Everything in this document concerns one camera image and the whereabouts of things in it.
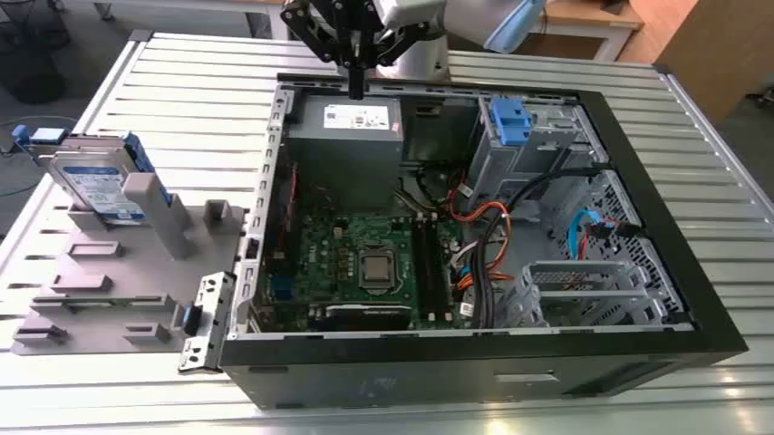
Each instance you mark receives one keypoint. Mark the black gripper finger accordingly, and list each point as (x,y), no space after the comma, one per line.
(309,31)
(388,56)

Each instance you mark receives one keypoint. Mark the hard disk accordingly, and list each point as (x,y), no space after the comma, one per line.
(91,181)

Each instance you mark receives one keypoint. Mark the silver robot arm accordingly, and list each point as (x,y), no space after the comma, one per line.
(424,63)

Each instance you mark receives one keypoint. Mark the metal disk bay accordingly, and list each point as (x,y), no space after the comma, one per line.
(605,274)

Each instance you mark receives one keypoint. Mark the blue plastic drive latch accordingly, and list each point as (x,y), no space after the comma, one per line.
(512,122)

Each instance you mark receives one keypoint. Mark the grey power supply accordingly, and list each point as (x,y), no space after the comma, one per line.
(345,172)

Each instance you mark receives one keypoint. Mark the metal optical drive cage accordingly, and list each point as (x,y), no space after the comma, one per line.
(520,163)

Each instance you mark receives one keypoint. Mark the wooden desk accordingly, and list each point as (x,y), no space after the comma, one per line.
(593,18)

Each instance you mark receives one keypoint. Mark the CPU socket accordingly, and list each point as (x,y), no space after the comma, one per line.
(380,250)

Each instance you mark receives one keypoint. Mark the green motherboard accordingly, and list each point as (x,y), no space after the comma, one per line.
(326,254)

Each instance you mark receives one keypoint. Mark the black RAM slot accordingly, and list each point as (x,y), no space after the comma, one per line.
(438,263)
(424,263)

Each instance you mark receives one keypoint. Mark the black office chair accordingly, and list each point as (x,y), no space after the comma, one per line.
(37,77)

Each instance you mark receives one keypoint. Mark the silver CPU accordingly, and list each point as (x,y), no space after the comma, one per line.
(377,268)

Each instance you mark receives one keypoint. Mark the wooden cabinet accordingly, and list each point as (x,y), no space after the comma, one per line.
(713,54)

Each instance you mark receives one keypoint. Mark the black graphics card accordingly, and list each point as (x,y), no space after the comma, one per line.
(364,315)

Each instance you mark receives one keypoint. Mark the grey parts rack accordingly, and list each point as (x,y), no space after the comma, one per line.
(109,281)

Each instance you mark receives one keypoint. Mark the green RAM stick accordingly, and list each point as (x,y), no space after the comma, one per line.
(109,301)

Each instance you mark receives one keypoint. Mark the black PC case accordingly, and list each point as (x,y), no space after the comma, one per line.
(424,376)

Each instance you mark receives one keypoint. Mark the metal expansion slot bracket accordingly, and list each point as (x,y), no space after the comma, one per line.
(216,294)

